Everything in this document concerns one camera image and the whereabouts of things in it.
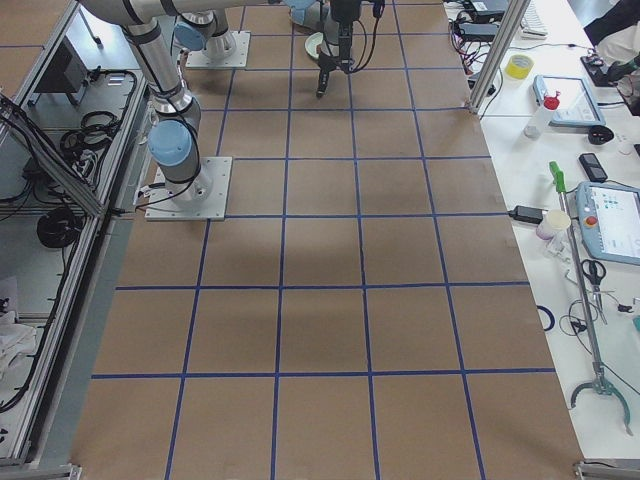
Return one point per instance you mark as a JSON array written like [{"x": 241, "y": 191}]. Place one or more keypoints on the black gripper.
[
  {"x": 343, "y": 14},
  {"x": 326, "y": 63}
]

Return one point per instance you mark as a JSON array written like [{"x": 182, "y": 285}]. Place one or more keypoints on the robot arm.
[
  {"x": 206, "y": 41},
  {"x": 173, "y": 142}
]

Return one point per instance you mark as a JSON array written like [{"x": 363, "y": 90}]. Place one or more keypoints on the light green plate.
[{"x": 312, "y": 45}]

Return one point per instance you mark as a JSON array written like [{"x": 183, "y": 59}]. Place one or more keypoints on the yellow tape roll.
[{"x": 519, "y": 66}]

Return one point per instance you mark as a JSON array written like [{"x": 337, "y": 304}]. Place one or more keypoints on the clear bottle red cap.
[{"x": 542, "y": 117}]

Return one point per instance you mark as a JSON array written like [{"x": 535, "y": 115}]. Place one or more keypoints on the teach pendant tablet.
[
  {"x": 609, "y": 221},
  {"x": 578, "y": 106}
]

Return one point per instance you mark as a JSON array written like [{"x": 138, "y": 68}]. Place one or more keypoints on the black power adapter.
[{"x": 526, "y": 214}]

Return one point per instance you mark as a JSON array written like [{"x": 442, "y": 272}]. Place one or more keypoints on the white paper cup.
[{"x": 553, "y": 223}]

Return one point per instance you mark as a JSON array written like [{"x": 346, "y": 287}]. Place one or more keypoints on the black scissors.
[{"x": 595, "y": 272}]

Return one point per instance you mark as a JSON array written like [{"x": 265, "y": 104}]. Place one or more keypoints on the reacher grabber tool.
[{"x": 600, "y": 385}]

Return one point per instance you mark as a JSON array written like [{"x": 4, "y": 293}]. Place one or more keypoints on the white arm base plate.
[
  {"x": 206, "y": 198},
  {"x": 227, "y": 51}
]

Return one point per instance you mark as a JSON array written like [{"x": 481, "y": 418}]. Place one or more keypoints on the aluminium frame post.
[{"x": 507, "y": 30}]

